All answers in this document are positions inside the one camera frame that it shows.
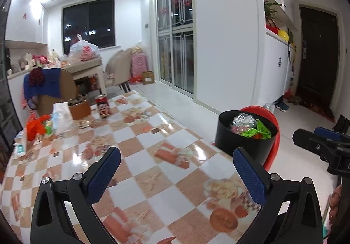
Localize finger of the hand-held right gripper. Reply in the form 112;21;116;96
314;127;350;149
292;129;341;161

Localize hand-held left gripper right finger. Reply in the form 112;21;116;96
233;147;323;244

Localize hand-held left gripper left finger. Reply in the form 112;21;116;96
31;146;121;244

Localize black trash bin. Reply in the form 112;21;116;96
215;111;278;165

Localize bright green packet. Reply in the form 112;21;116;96
241;119;272;139

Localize clear plastic wrapper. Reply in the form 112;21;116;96
230;113;257;135

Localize person's right hand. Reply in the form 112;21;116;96
328;185;343;226

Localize dark red door mat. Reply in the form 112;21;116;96
301;97;335;122

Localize red plastic chair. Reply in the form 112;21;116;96
239;106;280;170

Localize blue shoes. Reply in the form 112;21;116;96
273;96;290;112

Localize checkered printed tablecloth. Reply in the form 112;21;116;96
0;91;267;244

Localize red drink can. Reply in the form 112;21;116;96
95;94;111;119

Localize brown jar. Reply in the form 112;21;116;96
67;95;91;121

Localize white tissue pack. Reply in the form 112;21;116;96
51;102;74;133

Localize dark entrance door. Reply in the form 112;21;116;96
297;4;341;113

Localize white shoe cabinet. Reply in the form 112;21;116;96
260;0;297;105

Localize orange-red plastic wrapper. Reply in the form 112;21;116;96
26;114;52;140

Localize teal tissue packet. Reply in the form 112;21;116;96
14;143;28;158

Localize wooden chair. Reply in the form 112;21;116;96
23;67;78;117

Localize red checked cloth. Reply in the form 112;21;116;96
20;91;37;118

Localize blue garment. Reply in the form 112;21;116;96
23;67;63;98

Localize cardboard box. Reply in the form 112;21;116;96
142;70;155;85

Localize beige upholstered chair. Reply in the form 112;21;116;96
106;50;125;88
117;47;134;93

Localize beige table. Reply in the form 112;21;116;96
61;57;107;97

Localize glass display cabinet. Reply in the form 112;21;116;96
0;41;24;173

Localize pink plastic stool stack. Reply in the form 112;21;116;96
131;52;148;77

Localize red plush decoration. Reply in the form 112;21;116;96
265;23;281;35

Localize red knitted flower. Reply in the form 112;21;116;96
29;67;44;87

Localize white plastic bag red print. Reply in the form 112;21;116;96
68;34;100;64

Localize red flower bouquet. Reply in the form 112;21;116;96
32;54;50;65

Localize potted green plant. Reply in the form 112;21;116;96
264;0;286;27

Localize sliding glass door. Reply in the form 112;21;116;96
151;0;198;102

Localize dark window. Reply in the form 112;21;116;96
61;0;115;54

